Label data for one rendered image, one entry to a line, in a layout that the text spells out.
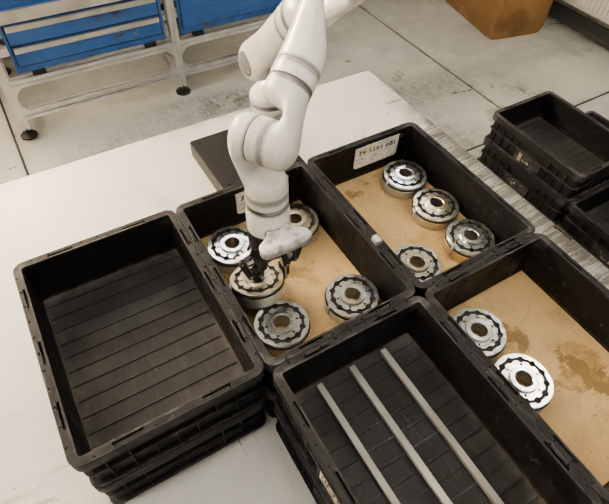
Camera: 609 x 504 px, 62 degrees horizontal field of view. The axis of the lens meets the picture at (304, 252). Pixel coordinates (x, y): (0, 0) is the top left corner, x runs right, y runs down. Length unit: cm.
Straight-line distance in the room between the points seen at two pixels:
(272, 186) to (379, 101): 100
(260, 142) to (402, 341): 46
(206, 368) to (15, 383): 41
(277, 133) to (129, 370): 49
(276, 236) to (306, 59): 27
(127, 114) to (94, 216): 161
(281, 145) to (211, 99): 228
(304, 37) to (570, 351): 72
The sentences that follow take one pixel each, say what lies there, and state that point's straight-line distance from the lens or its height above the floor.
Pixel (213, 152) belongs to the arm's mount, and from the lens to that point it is 142.
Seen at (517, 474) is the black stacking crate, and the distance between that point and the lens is 92.
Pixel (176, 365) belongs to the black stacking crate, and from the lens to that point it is 94.
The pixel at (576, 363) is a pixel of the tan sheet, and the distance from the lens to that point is 106.
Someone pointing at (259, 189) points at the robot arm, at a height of 112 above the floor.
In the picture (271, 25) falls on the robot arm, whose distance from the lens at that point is 106.
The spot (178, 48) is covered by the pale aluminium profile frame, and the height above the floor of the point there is 27.
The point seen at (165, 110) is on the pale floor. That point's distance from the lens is 293.
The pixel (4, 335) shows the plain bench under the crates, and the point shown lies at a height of 70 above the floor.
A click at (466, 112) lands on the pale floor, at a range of 305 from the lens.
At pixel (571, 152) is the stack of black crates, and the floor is 49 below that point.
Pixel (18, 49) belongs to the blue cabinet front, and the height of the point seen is 44.
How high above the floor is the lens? 165
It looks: 51 degrees down
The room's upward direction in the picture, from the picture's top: 3 degrees clockwise
